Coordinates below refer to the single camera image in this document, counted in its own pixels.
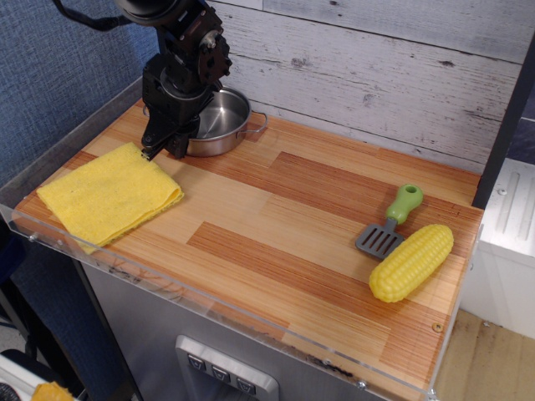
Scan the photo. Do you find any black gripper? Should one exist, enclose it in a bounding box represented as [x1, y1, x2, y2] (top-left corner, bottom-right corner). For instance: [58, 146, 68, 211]
[140, 8, 232, 161]

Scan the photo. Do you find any stainless steel pot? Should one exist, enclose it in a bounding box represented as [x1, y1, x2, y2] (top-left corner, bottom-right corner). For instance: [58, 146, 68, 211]
[144, 88, 268, 157]

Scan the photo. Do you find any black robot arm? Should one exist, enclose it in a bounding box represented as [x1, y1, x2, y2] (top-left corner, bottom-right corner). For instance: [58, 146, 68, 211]
[54, 1, 232, 160]

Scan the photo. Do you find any yellow folded cloth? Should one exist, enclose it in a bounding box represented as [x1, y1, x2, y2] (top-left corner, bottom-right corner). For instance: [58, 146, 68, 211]
[37, 143, 184, 255]

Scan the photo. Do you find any yellow plastic corn cob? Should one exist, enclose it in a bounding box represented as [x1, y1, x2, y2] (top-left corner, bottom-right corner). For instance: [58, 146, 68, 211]
[369, 224, 454, 303]

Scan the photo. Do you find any clear acrylic front guard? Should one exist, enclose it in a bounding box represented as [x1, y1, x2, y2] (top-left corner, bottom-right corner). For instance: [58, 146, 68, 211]
[1, 195, 446, 400]

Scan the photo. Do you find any stainless steel cabinet front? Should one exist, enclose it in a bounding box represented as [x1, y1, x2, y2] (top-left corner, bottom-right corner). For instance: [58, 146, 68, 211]
[83, 265, 379, 400]

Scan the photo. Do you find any silver button control panel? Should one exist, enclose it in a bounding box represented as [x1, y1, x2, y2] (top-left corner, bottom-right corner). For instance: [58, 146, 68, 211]
[175, 335, 280, 400]

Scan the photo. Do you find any yellow object bottom left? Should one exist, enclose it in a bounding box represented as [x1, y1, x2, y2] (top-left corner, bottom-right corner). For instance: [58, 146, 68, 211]
[31, 382, 74, 401]

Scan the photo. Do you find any white ribbed sink unit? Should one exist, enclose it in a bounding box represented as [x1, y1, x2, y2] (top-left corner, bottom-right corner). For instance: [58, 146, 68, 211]
[460, 159, 534, 338]

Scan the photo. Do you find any green handled grey spatula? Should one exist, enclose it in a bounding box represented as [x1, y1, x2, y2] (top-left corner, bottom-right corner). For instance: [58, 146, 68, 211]
[355, 184, 424, 260]

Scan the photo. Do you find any dark vertical right post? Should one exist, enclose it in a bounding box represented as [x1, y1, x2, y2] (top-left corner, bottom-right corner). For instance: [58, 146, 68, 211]
[471, 38, 534, 209]

